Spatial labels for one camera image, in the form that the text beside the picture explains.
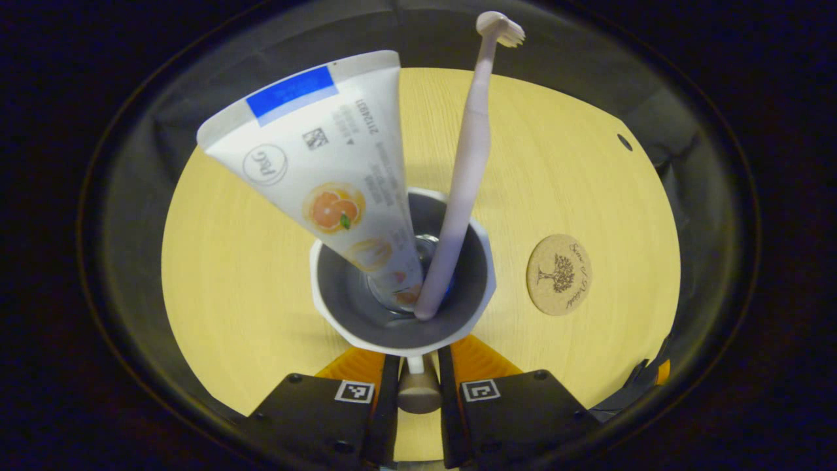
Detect white toothbrush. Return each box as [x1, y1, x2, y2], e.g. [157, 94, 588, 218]
[414, 11, 526, 321]

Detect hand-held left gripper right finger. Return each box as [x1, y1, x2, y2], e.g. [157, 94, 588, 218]
[436, 335, 602, 469]

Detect white cup with wooden handle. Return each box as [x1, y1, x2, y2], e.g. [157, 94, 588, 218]
[309, 188, 498, 415]

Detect white toothpaste tube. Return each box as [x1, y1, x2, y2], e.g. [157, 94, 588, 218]
[196, 50, 426, 311]

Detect light wooden desktop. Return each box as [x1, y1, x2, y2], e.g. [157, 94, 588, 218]
[162, 67, 681, 462]

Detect round cork coaster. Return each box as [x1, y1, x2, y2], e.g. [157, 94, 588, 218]
[526, 234, 593, 317]

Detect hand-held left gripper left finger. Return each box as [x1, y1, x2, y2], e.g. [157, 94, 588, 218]
[245, 347, 401, 469]

